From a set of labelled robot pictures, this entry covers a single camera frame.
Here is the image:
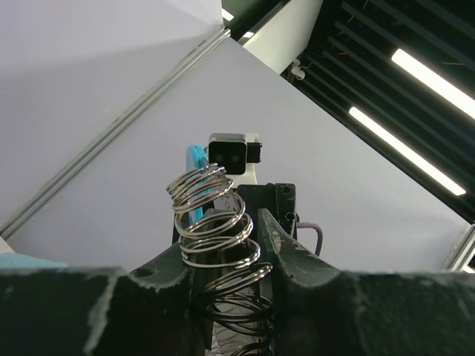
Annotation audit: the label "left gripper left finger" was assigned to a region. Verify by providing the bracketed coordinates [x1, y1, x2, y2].
[129, 244, 191, 289]

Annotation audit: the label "light blue cloth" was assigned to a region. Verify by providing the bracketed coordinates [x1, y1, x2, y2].
[0, 253, 68, 269]

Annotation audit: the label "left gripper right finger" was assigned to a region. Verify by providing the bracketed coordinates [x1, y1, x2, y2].
[257, 209, 341, 293]

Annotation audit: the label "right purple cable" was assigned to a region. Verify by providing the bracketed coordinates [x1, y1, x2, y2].
[298, 221, 324, 257]

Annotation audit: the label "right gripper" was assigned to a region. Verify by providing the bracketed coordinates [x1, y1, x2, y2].
[170, 182, 299, 256]

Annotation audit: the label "ceiling light strips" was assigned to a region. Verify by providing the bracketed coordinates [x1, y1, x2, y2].
[220, 7, 475, 197]

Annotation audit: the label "large keyring holder blue handle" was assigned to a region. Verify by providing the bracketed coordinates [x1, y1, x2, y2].
[165, 144, 275, 356]

